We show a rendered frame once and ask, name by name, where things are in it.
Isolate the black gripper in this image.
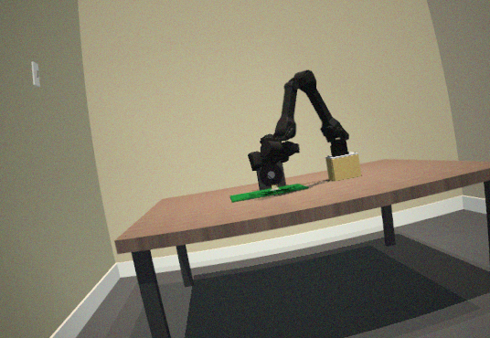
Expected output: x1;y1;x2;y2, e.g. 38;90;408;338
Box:
248;152;289;169

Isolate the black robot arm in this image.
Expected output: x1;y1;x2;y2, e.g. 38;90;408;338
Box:
260;70;349;159

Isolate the green circuit board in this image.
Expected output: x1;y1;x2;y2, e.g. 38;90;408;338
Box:
229;184;309;203

